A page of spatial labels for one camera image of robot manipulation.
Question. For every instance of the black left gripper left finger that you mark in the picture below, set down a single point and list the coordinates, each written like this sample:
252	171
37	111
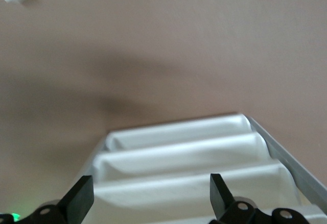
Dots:
78	201

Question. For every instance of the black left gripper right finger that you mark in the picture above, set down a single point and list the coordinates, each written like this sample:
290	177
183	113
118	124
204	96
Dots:
220	198

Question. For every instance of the green lit electronics board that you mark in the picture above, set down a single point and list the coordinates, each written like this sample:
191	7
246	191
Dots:
15	216

